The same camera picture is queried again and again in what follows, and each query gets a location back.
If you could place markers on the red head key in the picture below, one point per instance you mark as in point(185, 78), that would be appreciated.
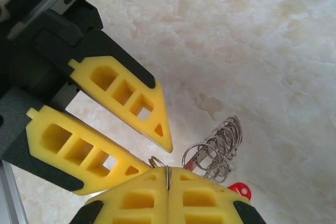
point(236, 188)

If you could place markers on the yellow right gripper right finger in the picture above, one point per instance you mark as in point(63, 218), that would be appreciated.
point(204, 190)

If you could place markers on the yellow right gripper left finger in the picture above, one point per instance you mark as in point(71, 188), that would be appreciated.
point(136, 208)

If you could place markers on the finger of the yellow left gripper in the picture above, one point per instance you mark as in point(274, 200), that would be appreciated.
point(36, 134)
point(155, 108)

